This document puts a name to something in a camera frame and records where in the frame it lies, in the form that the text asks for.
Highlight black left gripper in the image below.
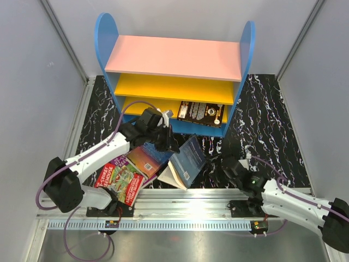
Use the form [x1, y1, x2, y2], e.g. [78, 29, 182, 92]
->
[146, 124, 180, 153]

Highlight Nineteen Eighty-Four grey-blue book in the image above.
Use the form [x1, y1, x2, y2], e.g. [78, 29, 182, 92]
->
[158, 135, 206, 190]

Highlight black Treehouse book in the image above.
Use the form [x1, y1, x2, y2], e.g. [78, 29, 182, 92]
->
[177, 101, 225, 128]

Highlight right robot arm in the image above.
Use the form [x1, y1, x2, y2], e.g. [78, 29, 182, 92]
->
[221, 154, 348, 253]

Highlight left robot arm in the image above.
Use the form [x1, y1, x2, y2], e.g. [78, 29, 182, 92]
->
[41, 108, 179, 217]

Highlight Jane Eyre blue orange book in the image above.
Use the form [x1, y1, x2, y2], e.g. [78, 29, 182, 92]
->
[127, 143, 172, 178]

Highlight purple 117-Storey Treehouse book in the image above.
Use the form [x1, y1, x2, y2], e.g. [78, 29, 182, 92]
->
[111, 154, 157, 189]

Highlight red Storey Treehouse book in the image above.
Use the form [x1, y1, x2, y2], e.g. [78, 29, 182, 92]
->
[94, 163, 145, 206]

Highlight blue pink yellow bookshelf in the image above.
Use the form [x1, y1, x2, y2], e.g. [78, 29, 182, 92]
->
[94, 13, 256, 137]

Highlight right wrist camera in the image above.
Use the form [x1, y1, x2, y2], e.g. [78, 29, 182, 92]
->
[239, 159, 249, 170]

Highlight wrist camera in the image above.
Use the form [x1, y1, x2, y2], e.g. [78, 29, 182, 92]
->
[239, 159, 249, 170]
[161, 110, 173, 120]

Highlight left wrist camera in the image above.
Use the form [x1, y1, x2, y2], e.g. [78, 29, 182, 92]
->
[161, 110, 173, 120]

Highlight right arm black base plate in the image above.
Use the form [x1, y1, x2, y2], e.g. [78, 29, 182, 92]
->
[226, 200, 277, 218]

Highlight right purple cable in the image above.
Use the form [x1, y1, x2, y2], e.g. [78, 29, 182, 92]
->
[223, 155, 328, 238]

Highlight purple cable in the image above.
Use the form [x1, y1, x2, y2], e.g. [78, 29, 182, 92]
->
[223, 155, 328, 238]
[37, 100, 164, 260]

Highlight aluminium rail base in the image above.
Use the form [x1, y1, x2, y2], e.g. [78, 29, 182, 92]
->
[37, 188, 313, 222]

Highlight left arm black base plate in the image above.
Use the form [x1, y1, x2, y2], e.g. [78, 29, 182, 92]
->
[86, 201, 134, 218]

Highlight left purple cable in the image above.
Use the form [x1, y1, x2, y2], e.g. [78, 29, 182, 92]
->
[37, 100, 164, 260]

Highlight white slotted cable duct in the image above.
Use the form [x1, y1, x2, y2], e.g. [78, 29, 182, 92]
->
[47, 219, 269, 234]

